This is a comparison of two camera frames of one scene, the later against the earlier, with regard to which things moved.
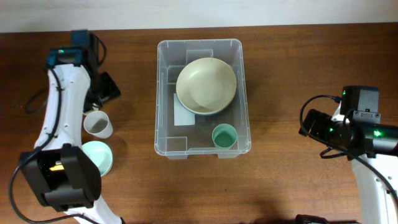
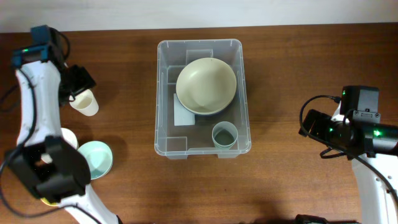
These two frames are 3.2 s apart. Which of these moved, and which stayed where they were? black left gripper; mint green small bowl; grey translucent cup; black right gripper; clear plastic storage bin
Moved: grey translucent cup; black left gripper
Stayed: mint green small bowl; clear plastic storage bin; black right gripper
